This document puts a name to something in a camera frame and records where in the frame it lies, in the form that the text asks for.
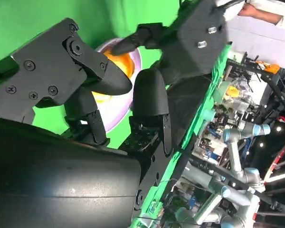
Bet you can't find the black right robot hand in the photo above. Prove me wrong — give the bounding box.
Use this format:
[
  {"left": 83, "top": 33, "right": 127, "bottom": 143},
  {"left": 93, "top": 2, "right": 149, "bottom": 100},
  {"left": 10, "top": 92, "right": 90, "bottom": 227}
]
[{"left": 0, "top": 17, "right": 173, "bottom": 228}]

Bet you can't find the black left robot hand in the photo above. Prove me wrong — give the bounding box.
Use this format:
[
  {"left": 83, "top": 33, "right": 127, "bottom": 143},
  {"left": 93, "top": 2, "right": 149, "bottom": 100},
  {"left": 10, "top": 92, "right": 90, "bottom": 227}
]
[{"left": 111, "top": 0, "right": 231, "bottom": 85}]

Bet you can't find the orange toy bread roll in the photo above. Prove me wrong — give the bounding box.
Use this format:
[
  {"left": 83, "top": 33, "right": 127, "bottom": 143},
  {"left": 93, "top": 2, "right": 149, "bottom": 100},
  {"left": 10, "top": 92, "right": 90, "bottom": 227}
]
[{"left": 92, "top": 50, "right": 136, "bottom": 103}]

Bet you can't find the person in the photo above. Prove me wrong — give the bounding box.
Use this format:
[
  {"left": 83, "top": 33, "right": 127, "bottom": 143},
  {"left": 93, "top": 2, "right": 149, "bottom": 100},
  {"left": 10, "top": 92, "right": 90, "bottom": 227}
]
[{"left": 237, "top": 0, "right": 285, "bottom": 30}]

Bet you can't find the yellow workshop object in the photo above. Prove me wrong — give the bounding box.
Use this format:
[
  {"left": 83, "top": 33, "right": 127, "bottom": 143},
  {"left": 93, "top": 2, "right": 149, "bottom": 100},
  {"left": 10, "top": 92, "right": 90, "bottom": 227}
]
[{"left": 225, "top": 86, "right": 241, "bottom": 98}]

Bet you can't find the black table drape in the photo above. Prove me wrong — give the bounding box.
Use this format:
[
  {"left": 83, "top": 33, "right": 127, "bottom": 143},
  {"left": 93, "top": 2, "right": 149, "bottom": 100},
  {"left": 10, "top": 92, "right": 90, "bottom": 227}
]
[{"left": 167, "top": 75, "right": 213, "bottom": 149}]

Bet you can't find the orange workshop part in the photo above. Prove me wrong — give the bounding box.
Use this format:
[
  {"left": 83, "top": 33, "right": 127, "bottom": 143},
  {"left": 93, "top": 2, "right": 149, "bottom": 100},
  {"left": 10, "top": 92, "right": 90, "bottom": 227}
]
[{"left": 256, "top": 60, "right": 281, "bottom": 74}]

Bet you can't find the lilac plate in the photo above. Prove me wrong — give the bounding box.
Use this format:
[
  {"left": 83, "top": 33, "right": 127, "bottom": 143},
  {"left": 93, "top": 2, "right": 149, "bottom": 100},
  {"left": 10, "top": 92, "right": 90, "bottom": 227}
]
[{"left": 94, "top": 38, "right": 143, "bottom": 133}]

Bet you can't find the red hoop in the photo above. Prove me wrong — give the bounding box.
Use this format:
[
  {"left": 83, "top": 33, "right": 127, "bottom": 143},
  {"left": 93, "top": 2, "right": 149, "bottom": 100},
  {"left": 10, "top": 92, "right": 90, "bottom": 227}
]
[{"left": 265, "top": 143, "right": 285, "bottom": 183}]

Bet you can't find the green cloth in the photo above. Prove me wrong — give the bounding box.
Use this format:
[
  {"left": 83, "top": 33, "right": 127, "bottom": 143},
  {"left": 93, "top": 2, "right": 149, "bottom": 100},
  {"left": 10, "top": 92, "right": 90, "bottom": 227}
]
[{"left": 0, "top": 0, "right": 232, "bottom": 228}]

